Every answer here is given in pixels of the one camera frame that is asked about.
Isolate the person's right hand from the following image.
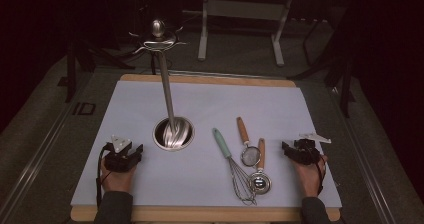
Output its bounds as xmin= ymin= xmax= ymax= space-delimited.
xmin=292 ymin=153 xmax=329 ymax=198

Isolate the metal floor rail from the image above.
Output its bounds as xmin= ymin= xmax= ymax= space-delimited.
xmin=331 ymin=85 xmax=396 ymax=224
xmin=0 ymin=80 xmax=88 ymax=218

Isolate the wooden handled shiny metal strainer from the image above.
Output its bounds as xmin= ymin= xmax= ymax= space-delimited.
xmin=248 ymin=137 xmax=273 ymax=196

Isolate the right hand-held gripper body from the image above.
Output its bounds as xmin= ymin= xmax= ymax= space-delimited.
xmin=290 ymin=132 xmax=332 ymax=166

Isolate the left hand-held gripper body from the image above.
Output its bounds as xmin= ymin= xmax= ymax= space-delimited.
xmin=103 ymin=135 xmax=141 ymax=173

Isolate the wooden handled mesh strainer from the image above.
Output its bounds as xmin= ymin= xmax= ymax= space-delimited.
xmin=236 ymin=116 xmax=262 ymax=168

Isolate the metal utensil rack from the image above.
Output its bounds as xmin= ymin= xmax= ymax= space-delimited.
xmin=128 ymin=18 xmax=196 ymax=152

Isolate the person's left hand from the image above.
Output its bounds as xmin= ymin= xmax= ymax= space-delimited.
xmin=100 ymin=157 xmax=138 ymax=194

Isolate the black metal stand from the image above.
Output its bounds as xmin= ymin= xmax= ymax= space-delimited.
xmin=64 ymin=40 xmax=134 ymax=103
xmin=288 ymin=17 xmax=356 ymax=118

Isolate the white table sheet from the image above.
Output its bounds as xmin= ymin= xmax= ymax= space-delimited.
xmin=70 ymin=80 xmax=343 ymax=209

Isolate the white metal frame stand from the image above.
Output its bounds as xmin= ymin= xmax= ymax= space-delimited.
xmin=182 ymin=0 xmax=296 ymax=67

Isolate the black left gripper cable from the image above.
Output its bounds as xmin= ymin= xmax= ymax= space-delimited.
xmin=95 ymin=143 xmax=113 ymax=209

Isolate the green handled wire whisk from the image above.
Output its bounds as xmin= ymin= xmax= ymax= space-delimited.
xmin=212 ymin=127 xmax=258 ymax=206

